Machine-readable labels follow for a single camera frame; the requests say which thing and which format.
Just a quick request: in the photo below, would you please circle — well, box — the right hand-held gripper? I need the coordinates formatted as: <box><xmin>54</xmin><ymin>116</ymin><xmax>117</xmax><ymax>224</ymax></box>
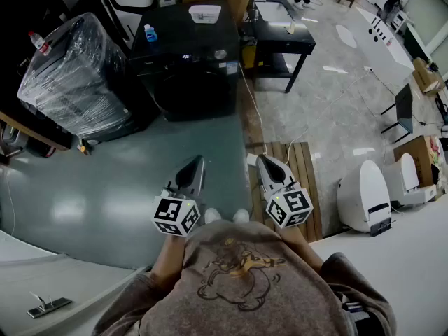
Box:
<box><xmin>255</xmin><ymin>154</ymin><xmax>314</xmax><ymax>230</ymax></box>

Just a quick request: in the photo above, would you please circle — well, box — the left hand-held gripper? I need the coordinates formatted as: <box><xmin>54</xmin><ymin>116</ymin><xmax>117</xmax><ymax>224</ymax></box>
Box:
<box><xmin>150</xmin><ymin>155</ymin><xmax>207</xmax><ymax>237</ymax></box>

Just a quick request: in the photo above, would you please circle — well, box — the black washing machine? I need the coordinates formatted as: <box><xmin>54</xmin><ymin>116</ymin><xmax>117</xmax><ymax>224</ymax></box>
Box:
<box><xmin>128</xmin><ymin>0</ymin><xmax>243</xmax><ymax>123</ymax></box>

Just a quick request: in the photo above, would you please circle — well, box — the person's left forearm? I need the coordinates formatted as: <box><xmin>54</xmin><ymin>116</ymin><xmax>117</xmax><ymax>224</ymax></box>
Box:
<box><xmin>150</xmin><ymin>234</ymin><xmax>187</xmax><ymax>288</ymax></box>

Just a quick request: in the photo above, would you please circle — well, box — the person's right forearm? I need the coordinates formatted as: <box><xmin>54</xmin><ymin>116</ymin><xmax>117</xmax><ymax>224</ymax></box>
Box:
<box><xmin>278</xmin><ymin>223</ymin><xmax>325</xmax><ymax>273</ymax></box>

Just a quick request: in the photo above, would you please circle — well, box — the wooden slat board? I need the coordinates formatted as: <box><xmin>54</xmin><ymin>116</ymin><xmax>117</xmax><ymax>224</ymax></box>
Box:
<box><xmin>246</xmin><ymin>141</ymin><xmax>323</xmax><ymax>244</ymax></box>

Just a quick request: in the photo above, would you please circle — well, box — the person's white left shoe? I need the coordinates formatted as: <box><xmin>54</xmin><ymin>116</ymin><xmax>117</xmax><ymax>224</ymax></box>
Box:
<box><xmin>204</xmin><ymin>207</ymin><xmax>223</xmax><ymax>225</ymax></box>

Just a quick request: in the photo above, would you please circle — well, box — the white oval toilet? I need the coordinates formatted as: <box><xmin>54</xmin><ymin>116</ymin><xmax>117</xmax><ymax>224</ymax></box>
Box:
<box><xmin>336</xmin><ymin>159</ymin><xmax>393</xmax><ymax>238</ymax></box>

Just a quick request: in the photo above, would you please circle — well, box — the white toilet with raised lid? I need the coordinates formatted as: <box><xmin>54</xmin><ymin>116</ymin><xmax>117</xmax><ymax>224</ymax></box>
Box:
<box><xmin>382</xmin><ymin>152</ymin><xmax>438</xmax><ymax>207</ymax></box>

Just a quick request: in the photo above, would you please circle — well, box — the printed open cardboard box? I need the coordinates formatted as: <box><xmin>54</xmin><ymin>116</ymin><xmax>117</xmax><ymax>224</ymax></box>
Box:
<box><xmin>393</xmin><ymin>135</ymin><xmax>442</xmax><ymax>189</ymax></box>

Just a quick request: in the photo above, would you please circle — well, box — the black chair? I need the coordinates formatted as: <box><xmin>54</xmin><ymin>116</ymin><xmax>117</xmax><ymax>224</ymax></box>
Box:
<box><xmin>380</xmin><ymin>83</ymin><xmax>414</xmax><ymax>145</ymax></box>

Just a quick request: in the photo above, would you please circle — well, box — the black table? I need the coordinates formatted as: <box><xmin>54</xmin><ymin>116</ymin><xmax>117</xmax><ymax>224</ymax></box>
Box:
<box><xmin>240</xmin><ymin>0</ymin><xmax>316</xmax><ymax>95</ymax></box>

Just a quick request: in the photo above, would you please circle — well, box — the blue detergent bottle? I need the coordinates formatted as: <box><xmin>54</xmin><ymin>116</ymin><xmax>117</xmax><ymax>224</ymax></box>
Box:
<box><xmin>143</xmin><ymin>24</ymin><xmax>159</xmax><ymax>43</ymax></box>

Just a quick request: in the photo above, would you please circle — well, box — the plastic-wrapped black appliance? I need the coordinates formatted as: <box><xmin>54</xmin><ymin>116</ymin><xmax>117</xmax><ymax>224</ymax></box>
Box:
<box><xmin>17</xmin><ymin>12</ymin><xmax>133</xmax><ymax>142</ymax></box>

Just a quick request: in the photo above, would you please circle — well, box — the wooden shelf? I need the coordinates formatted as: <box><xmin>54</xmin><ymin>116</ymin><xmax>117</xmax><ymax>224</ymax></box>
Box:
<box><xmin>0</xmin><ymin>109</ymin><xmax>74</xmax><ymax>153</ymax></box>

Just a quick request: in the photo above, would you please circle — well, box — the white oval board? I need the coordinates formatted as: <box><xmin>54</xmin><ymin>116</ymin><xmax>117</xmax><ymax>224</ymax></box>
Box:
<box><xmin>335</xmin><ymin>24</ymin><xmax>358</xmax><ymax>48</ymax></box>

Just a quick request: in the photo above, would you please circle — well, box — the white plastic container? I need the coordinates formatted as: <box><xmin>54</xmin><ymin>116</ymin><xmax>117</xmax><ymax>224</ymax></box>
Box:
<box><xmin>188</xmin><ymin>5</ymin><xmax>223</xmax><ymax>25</ymax></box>

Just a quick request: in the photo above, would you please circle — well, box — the long white panel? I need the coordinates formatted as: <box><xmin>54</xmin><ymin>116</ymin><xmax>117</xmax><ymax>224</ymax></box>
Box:
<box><xmin>354</xmin><ymin>6</ymin><xmax>417</xmax><ymax>82</ymax></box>

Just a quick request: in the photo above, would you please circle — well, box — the small brown cardboard box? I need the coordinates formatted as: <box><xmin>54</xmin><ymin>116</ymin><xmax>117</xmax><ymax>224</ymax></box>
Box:
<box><xmin>412</xmin><ymin>57</ymin><xmax>446</xmax><ymax>97</ymax></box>

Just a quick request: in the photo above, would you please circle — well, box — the red label water bottle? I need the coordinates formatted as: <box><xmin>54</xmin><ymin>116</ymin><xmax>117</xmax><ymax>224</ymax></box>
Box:
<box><xmin>27</xmin><ymin>30</ymin><xmax>53</xmax><ymax>57</ymax></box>

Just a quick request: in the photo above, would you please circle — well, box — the white power cable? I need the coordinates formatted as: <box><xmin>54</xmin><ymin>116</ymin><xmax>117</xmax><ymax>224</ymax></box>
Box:
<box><xmin>237</xmin><ymin>61</ymin><xmax>372</xmax><ymax>169</ymax></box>

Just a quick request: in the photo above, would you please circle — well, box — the metal bracket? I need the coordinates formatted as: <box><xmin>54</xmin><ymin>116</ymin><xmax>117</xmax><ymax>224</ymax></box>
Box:
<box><xmin>27</xmin><ymin>290</ymin><xmax>74</xmax><ymax>319</ymax></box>

